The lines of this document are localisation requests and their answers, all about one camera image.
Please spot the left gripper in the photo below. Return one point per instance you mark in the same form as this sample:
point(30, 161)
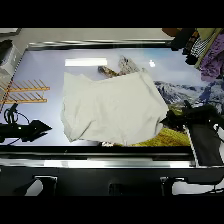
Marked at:
point(30, 130)

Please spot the pale grey garment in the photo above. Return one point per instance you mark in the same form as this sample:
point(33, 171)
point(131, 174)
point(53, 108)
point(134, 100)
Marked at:
point(116, 106)

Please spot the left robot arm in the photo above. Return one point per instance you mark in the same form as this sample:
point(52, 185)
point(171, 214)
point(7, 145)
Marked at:
point(8, 130)

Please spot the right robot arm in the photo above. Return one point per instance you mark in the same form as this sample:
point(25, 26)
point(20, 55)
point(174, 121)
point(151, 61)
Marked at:
point(206, 140)

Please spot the orange wooden rack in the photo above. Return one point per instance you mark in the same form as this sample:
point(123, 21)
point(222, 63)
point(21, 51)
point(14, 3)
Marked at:
point(26, 89)

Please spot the brown garment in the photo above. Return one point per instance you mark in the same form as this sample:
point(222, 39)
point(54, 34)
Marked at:
point(171, 31)

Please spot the black garment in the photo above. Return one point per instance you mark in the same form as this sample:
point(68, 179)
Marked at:
point(182, 40)

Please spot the checked garment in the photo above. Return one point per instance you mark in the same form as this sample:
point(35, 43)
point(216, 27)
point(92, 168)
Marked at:
point(201, 47)

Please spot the purple garment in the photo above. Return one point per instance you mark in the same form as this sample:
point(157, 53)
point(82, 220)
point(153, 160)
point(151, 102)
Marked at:
point(215, 61)

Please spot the olive garment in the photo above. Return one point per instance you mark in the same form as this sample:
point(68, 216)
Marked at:
point(210, 33)

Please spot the silver frame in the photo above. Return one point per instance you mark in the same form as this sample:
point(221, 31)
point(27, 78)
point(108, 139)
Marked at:
point(100, 163)

